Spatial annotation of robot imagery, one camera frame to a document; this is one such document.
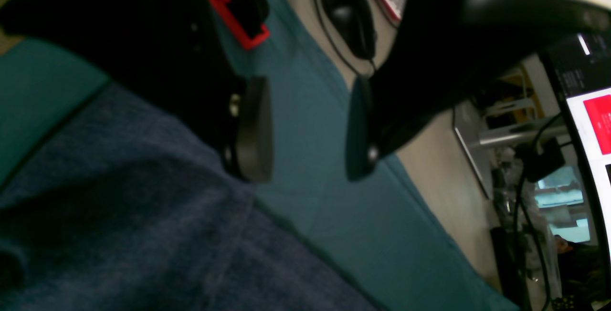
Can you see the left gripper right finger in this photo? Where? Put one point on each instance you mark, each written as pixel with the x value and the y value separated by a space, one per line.
pixel 445 51

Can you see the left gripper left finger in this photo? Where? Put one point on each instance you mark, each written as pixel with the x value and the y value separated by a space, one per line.
pixel 170 53

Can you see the blue-grey T-shirt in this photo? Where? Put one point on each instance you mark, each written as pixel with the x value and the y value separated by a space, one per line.
pixel 122 208

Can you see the orange black clamp top right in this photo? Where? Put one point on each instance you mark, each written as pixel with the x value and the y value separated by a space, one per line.
pixel 245 19

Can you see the black computer mouse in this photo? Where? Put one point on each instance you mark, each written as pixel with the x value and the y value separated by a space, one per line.
pixel 354 21

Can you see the computer monitor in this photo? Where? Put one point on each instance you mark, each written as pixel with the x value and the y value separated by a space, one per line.
pixel 579 71

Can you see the teal table cloth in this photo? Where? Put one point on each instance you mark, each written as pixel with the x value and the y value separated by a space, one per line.
pixel 378 234

